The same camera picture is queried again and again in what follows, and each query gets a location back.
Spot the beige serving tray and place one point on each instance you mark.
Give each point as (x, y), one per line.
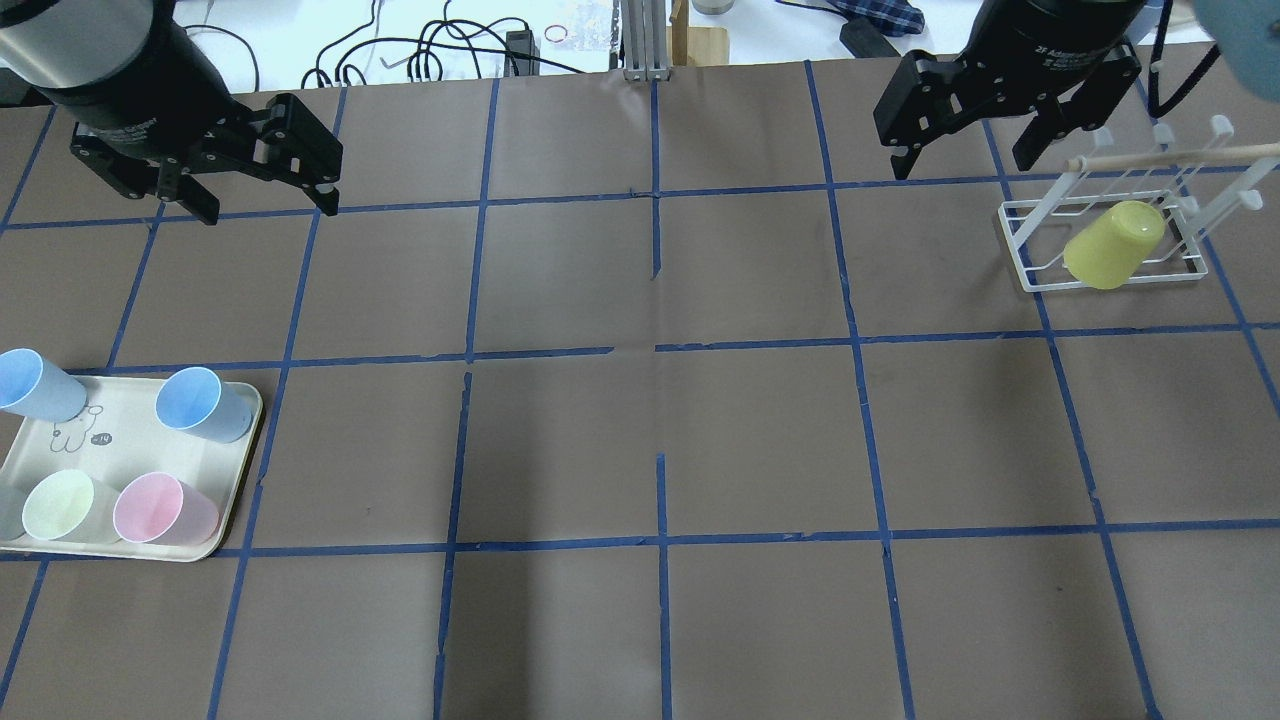
(117, 439)

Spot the folded blue plaid umbrella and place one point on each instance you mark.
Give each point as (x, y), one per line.
(893, 18)

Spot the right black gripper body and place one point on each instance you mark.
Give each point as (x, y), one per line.
(1055, 40)

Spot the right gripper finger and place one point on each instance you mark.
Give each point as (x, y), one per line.
(917, 107)
(1052, 120)

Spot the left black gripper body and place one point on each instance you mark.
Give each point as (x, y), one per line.
(128, 87)

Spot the aluminium frame post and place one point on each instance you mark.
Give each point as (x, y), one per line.
(644, 54)

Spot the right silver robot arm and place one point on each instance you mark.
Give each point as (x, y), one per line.
(1055, 26)

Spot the pink cup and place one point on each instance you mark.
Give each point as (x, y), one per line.
(158, 508)

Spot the blue cup on tray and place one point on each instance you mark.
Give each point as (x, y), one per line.
(196, 401)

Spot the wooden mug tree stand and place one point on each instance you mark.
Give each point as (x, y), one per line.
(694, 46)

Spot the white wire cup rack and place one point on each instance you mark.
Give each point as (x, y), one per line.
(1195, 189)

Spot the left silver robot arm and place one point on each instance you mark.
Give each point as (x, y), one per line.
(76, 47)

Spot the blue cup near tray edge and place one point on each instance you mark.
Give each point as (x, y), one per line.
(32, 386)

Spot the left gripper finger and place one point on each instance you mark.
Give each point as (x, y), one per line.
(176, 187)
(302, 151)

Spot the pale green cup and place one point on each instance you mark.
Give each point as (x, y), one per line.
(71, 506)

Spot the yellow plastic cup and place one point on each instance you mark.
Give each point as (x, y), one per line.
(1106, 253)

